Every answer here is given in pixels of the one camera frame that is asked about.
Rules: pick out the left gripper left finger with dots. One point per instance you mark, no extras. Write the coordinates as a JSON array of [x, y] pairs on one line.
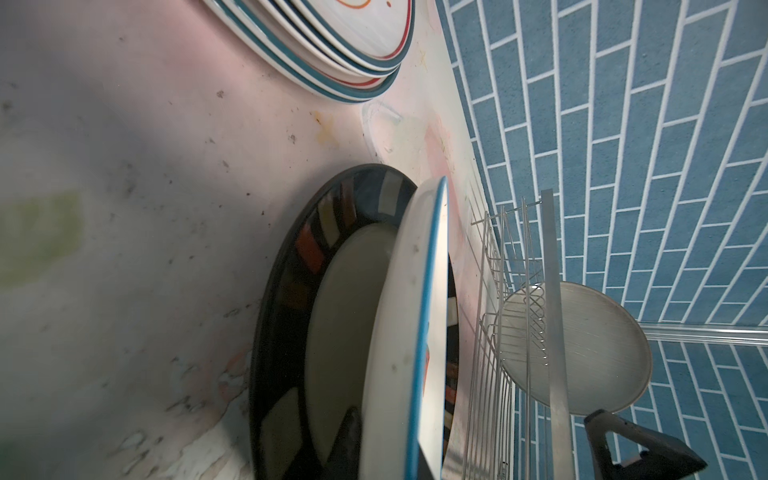
[[343, 461]]

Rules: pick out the grey plate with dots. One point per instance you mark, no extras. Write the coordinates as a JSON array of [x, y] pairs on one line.
[[607, 355]]

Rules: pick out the metal wire dish rack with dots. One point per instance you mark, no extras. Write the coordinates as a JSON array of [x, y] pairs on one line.
[[519, 423]]

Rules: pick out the black plate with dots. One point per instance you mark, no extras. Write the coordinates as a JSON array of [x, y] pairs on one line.
[[317, 318]]

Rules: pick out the red green text plate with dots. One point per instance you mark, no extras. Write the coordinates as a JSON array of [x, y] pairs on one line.
[[274, 52]]

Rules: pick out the watermelon pattern plate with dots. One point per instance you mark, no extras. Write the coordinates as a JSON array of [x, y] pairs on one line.
[[404, 392]]

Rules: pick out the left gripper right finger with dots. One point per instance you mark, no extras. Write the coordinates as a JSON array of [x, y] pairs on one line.
[[661, 456]]

